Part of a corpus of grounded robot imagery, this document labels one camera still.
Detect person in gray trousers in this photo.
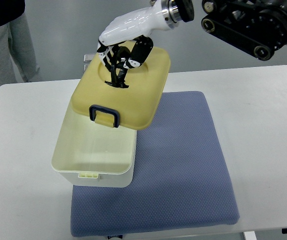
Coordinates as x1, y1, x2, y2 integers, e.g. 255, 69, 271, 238
0, 0, 42, 86

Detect lower metal floor plate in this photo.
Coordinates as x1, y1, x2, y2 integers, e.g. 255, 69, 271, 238
83, 64, 88, 72

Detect metal floor plate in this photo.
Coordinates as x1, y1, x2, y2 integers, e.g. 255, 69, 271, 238
83, 64, 88, 72
83, 53, 95, 63

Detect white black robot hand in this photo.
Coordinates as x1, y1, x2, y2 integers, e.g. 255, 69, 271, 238
96, 0, 195, 73

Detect blue gray cushion mat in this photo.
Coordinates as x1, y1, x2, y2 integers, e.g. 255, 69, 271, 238
70, 91, 240, 237

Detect upper metal floor plate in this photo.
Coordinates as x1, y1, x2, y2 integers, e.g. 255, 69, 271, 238
83, 53, 95, 63

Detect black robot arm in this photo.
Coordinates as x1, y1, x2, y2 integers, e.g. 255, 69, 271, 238
200, 0, 287, 61

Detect white storage box base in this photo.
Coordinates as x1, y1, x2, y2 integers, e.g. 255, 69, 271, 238
51, 105, 137, 188

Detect yellow storage box lid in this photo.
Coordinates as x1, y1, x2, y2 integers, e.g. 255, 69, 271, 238
70, 47, 171, 130

